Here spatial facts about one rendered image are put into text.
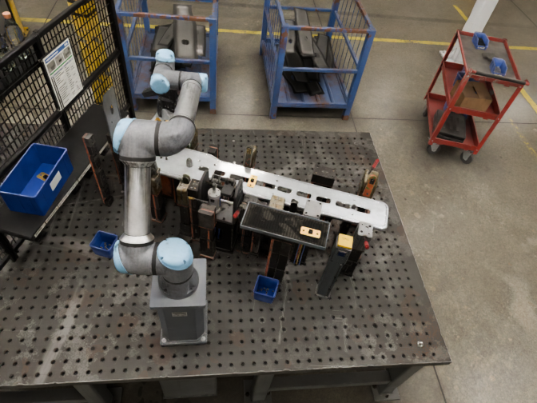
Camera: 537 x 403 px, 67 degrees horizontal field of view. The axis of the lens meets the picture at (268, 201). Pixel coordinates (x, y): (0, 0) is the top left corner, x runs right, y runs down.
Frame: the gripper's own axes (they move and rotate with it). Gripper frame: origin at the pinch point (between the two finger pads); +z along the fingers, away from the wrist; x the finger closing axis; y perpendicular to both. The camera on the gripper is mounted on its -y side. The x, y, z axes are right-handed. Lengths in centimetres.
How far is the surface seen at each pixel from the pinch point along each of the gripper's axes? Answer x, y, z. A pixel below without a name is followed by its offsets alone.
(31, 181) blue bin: -38, -49, 27
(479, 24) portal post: 366, 225, 60
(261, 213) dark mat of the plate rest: -31, 58, 7
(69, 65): 16, -55, -1
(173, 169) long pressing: -6.1, 7.2, 26.6
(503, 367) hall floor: -13, 235, 111
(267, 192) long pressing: -5, 57, 23
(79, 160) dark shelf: -17.9, -36.8, 26.6
